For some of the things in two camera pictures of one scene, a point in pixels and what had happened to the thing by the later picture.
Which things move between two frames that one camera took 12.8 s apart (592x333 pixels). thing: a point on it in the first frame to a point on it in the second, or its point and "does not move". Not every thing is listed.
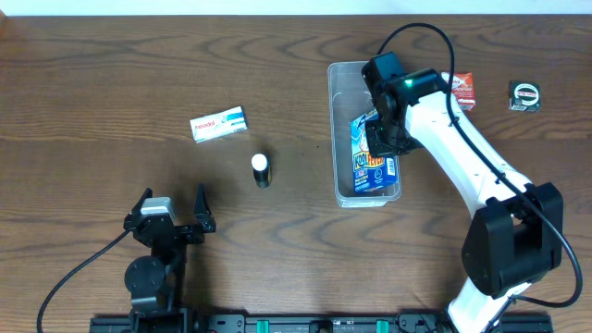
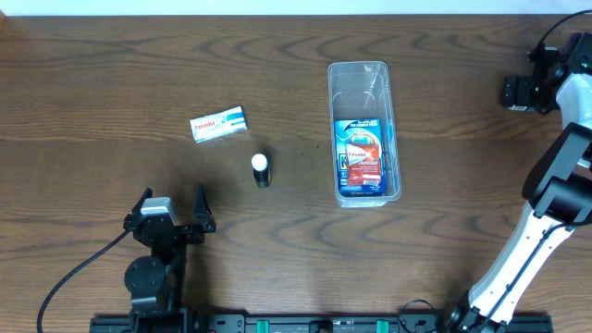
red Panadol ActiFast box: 462,88 to 363,164
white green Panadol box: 218,124 does not move
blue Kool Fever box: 370,172 to 359,131
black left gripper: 180,230 does not move
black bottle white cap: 262,170 does not move
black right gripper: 384,140 to 516,92
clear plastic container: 349,101 does not move
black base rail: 318,323 does not move
